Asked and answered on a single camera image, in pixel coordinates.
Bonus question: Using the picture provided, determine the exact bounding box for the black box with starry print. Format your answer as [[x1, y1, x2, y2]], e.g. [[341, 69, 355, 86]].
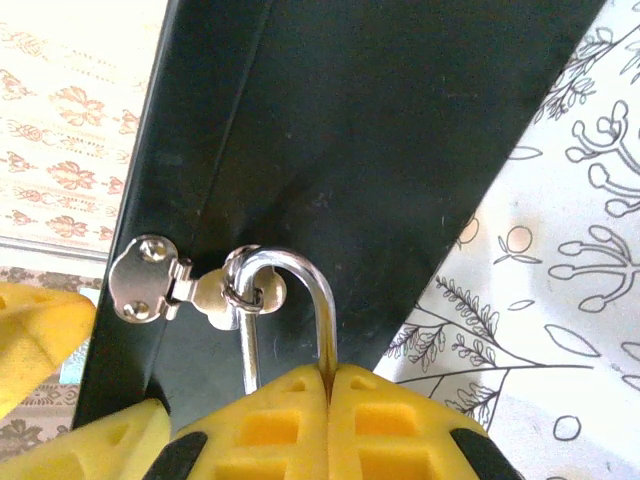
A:
[[72, 0, 609, 436]]

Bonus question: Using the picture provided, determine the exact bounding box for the silver padlock shackle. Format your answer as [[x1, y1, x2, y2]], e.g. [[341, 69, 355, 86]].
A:
[[224, 244, 339, 397]]

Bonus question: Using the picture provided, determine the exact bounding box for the silver hasp latch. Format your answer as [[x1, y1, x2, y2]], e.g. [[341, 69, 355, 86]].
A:
[[108, 234, 289, 332]]

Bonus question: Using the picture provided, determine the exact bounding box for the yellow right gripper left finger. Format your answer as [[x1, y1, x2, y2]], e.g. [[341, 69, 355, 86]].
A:
[[144, 363, 334, 480]]

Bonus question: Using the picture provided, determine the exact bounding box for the frosted pale blue cup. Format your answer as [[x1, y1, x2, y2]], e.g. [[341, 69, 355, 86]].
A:
[[58, 285, 104, 384]]

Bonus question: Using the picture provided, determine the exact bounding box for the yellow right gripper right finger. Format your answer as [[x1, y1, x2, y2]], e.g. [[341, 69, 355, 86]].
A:
[[328, 362, 522, 480]]

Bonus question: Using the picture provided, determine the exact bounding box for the floral tablecloth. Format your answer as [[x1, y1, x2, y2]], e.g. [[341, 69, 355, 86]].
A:
[[0, 0, 640, 480]]

